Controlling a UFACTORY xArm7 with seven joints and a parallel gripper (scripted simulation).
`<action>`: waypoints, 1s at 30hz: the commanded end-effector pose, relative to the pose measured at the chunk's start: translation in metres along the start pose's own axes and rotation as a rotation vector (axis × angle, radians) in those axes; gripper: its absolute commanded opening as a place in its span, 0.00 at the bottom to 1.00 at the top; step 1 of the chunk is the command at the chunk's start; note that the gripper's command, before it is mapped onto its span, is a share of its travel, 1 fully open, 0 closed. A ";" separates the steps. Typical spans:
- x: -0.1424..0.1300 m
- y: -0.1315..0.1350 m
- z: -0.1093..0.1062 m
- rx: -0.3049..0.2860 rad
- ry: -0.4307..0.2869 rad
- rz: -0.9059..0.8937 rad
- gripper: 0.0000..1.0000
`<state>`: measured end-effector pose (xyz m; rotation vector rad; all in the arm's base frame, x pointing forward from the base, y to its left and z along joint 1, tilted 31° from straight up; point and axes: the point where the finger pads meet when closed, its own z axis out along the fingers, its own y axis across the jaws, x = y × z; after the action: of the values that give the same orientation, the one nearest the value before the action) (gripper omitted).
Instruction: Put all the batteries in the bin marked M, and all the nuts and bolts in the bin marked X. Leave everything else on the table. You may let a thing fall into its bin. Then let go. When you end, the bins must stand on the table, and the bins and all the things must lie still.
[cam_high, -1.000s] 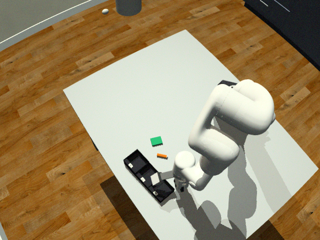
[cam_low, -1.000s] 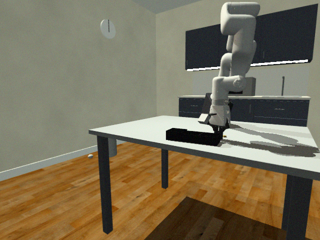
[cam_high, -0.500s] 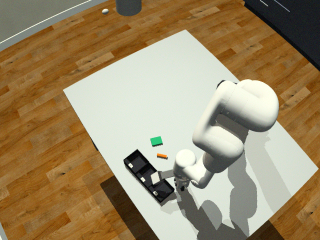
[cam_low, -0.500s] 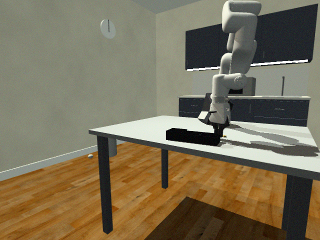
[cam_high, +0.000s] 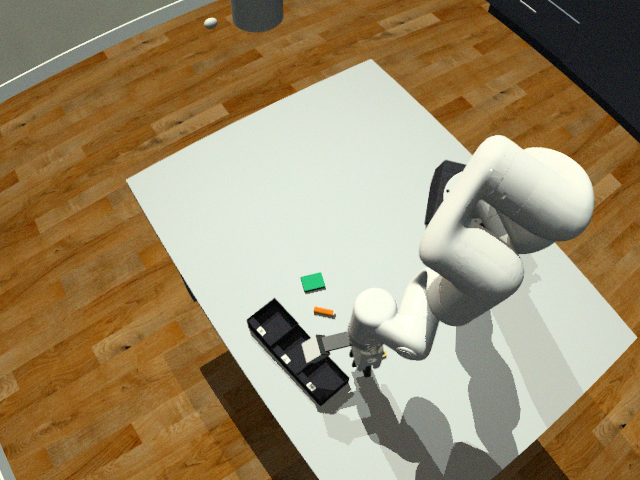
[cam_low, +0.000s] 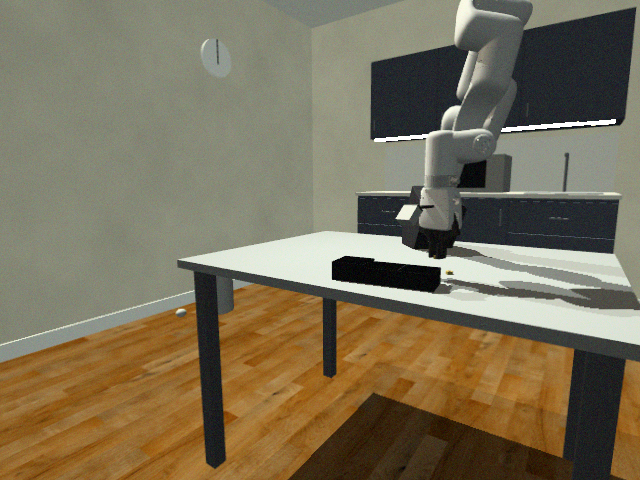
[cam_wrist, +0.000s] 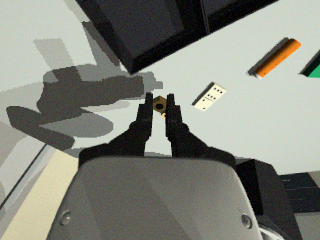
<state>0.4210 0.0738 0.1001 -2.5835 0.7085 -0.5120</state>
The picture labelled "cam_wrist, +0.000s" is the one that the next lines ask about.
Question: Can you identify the green rectangular block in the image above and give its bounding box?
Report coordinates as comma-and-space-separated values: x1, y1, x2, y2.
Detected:
302, 54, 320, 78

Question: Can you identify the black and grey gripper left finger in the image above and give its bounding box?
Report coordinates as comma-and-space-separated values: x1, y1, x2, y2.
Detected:
78, 93, 153, 169

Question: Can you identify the orange battery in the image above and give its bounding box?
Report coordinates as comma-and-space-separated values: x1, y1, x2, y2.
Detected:
252, 38, 301, 79

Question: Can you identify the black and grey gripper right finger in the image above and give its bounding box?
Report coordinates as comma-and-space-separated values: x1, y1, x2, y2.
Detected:
165, 93, 236, 172

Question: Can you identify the white domino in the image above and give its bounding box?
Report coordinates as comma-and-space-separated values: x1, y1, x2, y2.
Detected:
193, 82, 226, 111

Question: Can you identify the black three-compartment bin rack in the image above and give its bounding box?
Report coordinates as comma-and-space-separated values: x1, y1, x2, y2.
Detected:
75, 0, 279, 76

